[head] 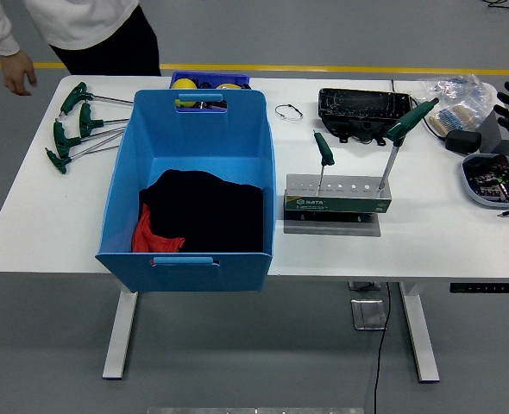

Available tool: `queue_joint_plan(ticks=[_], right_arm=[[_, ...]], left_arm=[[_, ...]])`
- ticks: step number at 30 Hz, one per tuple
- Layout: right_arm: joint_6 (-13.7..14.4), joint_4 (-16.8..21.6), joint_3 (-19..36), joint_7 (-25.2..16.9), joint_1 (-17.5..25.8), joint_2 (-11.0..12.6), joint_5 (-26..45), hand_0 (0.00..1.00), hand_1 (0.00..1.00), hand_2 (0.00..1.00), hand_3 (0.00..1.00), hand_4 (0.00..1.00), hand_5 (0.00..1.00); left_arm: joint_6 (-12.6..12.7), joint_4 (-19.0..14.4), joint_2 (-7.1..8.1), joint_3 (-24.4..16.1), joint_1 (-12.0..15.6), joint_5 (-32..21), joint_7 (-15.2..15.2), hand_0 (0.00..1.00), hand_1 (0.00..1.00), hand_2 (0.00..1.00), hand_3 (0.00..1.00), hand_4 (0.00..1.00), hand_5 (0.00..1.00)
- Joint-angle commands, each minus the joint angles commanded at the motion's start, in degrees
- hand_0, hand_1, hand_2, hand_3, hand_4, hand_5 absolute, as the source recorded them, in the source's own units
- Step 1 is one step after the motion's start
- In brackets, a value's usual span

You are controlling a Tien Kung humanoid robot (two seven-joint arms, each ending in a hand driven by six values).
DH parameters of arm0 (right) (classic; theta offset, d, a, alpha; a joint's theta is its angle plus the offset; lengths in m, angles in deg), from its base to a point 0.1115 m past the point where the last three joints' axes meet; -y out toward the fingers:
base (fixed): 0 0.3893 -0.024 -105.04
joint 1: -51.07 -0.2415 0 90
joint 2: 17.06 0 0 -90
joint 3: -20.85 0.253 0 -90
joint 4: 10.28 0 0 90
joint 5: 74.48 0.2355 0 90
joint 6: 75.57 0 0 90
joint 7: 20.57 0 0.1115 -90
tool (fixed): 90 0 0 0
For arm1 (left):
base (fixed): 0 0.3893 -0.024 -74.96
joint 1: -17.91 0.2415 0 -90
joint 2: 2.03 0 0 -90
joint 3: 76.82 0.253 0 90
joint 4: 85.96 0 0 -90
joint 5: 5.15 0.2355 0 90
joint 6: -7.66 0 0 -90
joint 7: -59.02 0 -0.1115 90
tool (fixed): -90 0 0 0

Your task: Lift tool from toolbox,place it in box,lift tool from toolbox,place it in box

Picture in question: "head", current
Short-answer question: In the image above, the person's right hand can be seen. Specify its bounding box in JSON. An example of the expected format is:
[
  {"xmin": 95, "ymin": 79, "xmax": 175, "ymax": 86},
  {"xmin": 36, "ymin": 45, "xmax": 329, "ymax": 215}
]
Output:
[{"xmin": 0, "ymin": 50, "xmax": 38, "ymax": 97}]

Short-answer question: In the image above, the large green T-handle hex key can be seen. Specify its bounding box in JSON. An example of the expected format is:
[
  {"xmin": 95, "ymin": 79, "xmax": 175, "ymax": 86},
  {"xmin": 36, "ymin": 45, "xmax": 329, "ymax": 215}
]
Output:
[{"xmin": 377, "ymin": 97, "xmax": 440, "ymax": 192}]

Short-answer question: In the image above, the small green T-handle hex key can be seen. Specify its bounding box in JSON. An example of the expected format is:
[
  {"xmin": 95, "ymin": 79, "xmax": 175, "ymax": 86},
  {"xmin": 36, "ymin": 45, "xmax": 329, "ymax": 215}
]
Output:
[{"xmin": 312, "ymin": 130, "xmax": 336, "ymax": 191}]

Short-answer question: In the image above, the grey metal hex key stand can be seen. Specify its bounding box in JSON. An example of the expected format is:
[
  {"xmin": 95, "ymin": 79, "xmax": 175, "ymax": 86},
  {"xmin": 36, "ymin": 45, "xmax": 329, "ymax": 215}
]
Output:
[{"xmin": 283, "ymin": 173, "xmax": 393, "ymax": 237}]

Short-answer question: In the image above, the grey foam block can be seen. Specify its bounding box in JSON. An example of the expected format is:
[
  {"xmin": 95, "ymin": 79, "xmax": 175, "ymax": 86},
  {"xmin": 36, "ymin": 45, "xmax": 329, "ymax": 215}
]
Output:
[{"xmin": 478, "ymin": 112, "xmax": 509, "ymax": 157}]

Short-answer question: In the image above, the clear bag of resistors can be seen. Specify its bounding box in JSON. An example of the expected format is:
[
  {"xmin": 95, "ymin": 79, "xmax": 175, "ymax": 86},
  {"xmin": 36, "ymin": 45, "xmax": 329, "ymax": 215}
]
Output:
[{"xmin": 418, "ymin": 73, "xmax": 497, "ymax": 130}]

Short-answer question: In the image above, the black power adapter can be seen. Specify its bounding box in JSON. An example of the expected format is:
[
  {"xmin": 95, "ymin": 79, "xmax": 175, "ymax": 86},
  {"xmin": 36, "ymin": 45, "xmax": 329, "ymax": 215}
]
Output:
[{"xmin": 444, "ymin": 129, "xmax": 483, "ymax": 156}]

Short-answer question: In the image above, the electronic parts pile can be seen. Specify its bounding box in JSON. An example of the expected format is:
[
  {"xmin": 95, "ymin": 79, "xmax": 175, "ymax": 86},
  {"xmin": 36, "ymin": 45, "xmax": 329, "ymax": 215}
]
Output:
[{"xmin": 465, "ymin": 154, "xmax": 509, "ymax": 204}]

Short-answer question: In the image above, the person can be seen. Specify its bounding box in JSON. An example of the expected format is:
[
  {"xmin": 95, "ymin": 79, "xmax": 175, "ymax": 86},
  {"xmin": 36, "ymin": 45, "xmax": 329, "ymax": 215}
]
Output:
[{"xmin": 0, "ymin": 0, "xmax": 163, "ymax": 78}]

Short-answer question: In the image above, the light blue shallow bowl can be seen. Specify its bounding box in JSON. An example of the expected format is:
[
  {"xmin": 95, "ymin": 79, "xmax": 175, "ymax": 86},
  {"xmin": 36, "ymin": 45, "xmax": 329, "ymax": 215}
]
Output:
[{"xmin": 460, "ymin": 153, "xmax": 509, "ymax": 210}]

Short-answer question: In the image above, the black cracked-screen device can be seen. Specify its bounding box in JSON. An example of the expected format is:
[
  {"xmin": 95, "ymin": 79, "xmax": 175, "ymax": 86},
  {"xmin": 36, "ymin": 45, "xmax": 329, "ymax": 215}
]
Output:
[{"xmin": 317, "ymin": 87, "xmax": 415, "ymax": 147}]

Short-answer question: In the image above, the yellow ball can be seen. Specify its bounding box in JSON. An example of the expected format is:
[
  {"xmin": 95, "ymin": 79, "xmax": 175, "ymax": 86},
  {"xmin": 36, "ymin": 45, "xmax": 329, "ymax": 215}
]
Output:
[{"xmin": 171, "ymin": 77, "xmax": 198, "ymax": 109}]

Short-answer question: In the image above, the large light blue plastic bin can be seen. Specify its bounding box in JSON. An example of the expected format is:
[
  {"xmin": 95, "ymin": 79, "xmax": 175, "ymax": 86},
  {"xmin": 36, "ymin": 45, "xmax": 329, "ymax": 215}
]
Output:
[{"xmin": 94, "ymin": 88, "xmax": 278, "ymax": 293}]

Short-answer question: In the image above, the black table control panel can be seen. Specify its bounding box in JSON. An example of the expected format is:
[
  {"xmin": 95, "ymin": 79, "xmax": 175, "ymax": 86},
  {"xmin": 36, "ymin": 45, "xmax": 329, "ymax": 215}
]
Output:
[{"xmin": 449, "ymin": 282, "xmax": 509, "ymax": 294}]

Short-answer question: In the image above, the small dark blue bin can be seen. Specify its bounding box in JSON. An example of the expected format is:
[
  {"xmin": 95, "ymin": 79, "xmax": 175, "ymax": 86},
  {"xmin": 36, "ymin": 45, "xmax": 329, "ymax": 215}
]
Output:
[{"xmin": 168, "ymin": 71, "xmax": 252, "ymax": 114}]

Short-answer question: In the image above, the red cloth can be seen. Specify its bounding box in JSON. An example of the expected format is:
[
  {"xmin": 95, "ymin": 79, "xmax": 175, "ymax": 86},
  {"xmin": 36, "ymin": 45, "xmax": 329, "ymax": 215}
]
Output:
[{"xmin": 131, "ymin": 203, "xmax": 185, "ymax": 254}]

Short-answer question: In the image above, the black cloth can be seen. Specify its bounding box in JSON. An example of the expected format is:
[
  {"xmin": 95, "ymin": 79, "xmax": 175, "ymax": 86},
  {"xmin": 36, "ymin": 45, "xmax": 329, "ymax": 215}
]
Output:
[{"xmin": 138, "ymin": 169, "xmax": 265, "ymax": 254}]

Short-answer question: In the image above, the white table leg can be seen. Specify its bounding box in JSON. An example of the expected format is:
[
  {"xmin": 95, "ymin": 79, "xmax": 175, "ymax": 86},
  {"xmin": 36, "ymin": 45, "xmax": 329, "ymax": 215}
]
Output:
[
  {"xmin": 102, "ymin": 291, "xmax": 139, "ymax": 380},
  {"xmin": 399, "ymin": 282, "xmax": 441, "ymax": 384}
]

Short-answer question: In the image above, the metal floor plate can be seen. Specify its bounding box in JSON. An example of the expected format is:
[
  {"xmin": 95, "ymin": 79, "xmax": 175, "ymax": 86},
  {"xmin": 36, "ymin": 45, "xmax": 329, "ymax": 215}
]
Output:
[{"xmin": 350, "ymin": 298, "xmax": 388, "ymax": 331}]

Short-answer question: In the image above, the black adapter cord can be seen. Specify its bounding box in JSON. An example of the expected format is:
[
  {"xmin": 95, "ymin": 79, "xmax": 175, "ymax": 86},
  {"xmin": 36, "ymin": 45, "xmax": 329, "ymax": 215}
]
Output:
[{"xmin": 391, "ymin": 78, "xmax": 449, "ymax": 141}]

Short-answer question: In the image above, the black looped floor cable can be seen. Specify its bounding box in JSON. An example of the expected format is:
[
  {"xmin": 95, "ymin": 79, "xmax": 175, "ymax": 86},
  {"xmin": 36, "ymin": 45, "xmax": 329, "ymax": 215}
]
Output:
[{"xmin": 482, "ymin": 0, "xmax": 509, "ymax": 22}]

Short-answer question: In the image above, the steel wire ring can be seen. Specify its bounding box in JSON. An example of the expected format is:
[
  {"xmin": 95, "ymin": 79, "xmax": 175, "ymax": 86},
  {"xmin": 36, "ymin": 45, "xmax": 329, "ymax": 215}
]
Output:
[{"xmin": 273, "ymin": 103, "xmax": 305, "ymax": 122}]

